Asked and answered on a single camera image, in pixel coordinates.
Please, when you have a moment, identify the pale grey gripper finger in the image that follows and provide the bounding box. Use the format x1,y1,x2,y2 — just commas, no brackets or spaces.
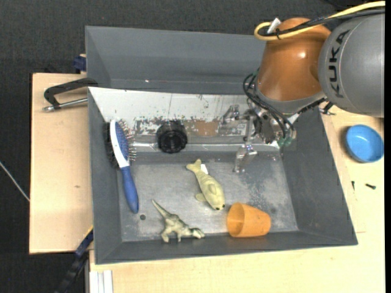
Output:
220,104,245,126
233,143,258,175

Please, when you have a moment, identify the pale yellow toy seal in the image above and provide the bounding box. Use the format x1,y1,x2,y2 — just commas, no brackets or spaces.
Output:
186,159,226,211

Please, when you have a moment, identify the grey metal bin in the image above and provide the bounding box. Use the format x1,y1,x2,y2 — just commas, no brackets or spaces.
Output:
84,25,359,265

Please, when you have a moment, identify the orange plastic cup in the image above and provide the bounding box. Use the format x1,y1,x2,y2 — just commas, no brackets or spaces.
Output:
226,202,272,238

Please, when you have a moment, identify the black ribbed round cap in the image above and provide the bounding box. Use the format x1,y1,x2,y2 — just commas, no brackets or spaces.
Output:
155,120,189,154

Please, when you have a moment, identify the pale green toy dinosaur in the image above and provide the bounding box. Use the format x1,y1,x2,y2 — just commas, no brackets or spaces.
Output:
152,199,206,244

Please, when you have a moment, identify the blue bowl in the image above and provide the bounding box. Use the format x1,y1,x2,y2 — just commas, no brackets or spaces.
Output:
345,124,385,164

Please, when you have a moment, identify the blue and white hairbrush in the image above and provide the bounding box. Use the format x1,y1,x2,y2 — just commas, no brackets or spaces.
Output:
103,118,140,215

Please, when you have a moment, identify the black cylinder on white bracket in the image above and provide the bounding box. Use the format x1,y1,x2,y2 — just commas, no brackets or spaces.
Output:
320,101,337,116

